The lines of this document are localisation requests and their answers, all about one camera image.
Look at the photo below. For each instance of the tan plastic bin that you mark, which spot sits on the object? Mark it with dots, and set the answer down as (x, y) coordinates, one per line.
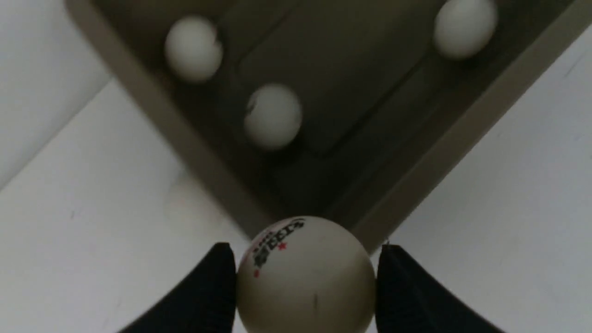
(385, 116)

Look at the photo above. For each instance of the white ball with red logo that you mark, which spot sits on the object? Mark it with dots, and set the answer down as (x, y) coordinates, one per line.
(192, 49)

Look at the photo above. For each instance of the plain white ball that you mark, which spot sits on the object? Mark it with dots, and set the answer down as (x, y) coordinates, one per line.
(273, 116)
(464, 27)

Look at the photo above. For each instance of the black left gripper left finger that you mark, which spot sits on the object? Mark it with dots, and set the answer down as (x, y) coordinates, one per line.
(204, 302)

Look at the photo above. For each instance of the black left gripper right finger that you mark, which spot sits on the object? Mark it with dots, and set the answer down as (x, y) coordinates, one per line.
(410, 300)

